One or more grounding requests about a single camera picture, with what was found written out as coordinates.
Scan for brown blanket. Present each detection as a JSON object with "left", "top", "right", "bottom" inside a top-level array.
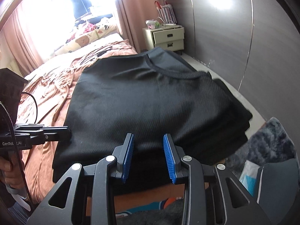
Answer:
[{"left": 14, "top": 40, "right": 137, "bottom": 204}]

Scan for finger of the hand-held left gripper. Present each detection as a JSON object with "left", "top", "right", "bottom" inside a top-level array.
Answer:
[{"left": 43, "top": 126, "right": 72, "bottom": 143}]

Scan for pink curtain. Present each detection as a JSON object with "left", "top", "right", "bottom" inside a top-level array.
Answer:
[
  {"left": 112, "top": 0, "right": 169, "bottom": 53},
  {"left": 0, "top": 1, "right": 54, "bottom": 75}
]

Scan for black hanging jacket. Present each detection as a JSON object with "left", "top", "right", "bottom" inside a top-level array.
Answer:
[{"left": 64, "top": 0, "right": 89, "bottom": 19}]

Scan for black sleeveless shirt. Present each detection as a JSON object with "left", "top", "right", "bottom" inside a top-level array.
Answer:
[{"left": 52, "top": 47, "right": 254, "bottom": 185}]

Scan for grey wardrobe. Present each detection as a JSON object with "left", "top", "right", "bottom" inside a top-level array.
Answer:
[{"left": 163, "top": 0, "right": 300, "bottom": 127}]

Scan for black cables on bed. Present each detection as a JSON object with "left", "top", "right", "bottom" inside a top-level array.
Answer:
[{"left": 80, "top": 46, "right": 132, "bottom": 64}]

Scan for pile of plush toys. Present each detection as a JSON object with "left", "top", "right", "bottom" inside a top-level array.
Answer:
[{"left": 55, "top": 20, "right": 118, "bottom": 55}]

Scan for cartoon print bed sheet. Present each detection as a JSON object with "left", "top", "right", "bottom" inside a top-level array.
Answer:
[{"left": 87, "top": 192, "right": 185, "bottom": 218}]

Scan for pale duvet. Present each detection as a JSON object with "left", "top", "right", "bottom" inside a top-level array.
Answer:
[{"left": 25, "top": 33, "right": 125, "bottom": 80}]

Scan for person's left hand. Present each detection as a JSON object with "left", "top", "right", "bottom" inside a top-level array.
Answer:
[{"left": 0, "top": 156, "right": 26, "bottom": 193}]

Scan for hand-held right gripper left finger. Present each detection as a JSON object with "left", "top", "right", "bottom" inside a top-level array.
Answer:
[{"left": 27, "top": 133, "right": 135, "bottom": 225}]

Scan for dark clothes pile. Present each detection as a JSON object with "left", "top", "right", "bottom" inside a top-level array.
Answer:
[{"left": 89, "top": 15, "right": 113, "bottom": 24}]

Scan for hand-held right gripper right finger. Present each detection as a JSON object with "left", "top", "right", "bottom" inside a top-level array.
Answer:
[{"left": 163, "top": 133, "right": 273, "bottom": 225}]

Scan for striped tote bag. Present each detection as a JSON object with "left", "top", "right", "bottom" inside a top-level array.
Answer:
[{"left": 154, "top": 1, "right": 177, "bottom": 25}]

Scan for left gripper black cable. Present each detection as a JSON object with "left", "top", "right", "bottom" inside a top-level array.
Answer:
[{"left": 0, "top": 92, "right": 38, "bottom": 207}]

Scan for cream nightstand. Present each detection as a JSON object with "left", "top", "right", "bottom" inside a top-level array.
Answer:
[{"left": 142, "top": 26, "right": 185, "bottom": 52}]

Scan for blue white package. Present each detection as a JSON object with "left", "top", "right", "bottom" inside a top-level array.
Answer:
[{"left": 239, "top": 160, "right": 260, "bottom": 197}]

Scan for small box on nightstand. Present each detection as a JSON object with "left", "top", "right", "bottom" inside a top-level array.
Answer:
[{"left": 146, "top": 20, "right": 162, "bottom": 29}]

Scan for grey fluffy rug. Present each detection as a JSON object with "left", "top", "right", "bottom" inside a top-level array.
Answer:
[{"left": 225, "top": 117, "right": 297, "bottom": 181}]

